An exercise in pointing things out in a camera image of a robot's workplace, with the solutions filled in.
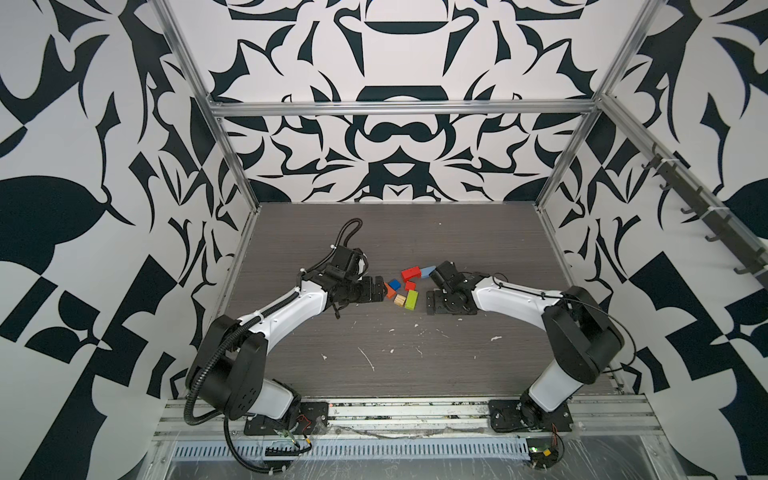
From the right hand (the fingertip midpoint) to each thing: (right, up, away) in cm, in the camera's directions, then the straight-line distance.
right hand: (443, 303), depth 92 cm
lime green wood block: (-9, +1, +2) cm, 10 cm away
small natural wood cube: (-13, 0, +2) cm, 13 cm away
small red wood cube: (-10, +4, +5) cm, 12 cm away
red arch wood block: (-9, +8, +8) cm, 15 cm away
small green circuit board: (+20, -30, -20) cm, 41 cm away
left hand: (-20, +6, -5) cm, 22 cm away
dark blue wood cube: (-15, +5, +5) cm, 16 cm away
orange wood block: (-16, +3, +4) cm, 17 cm away
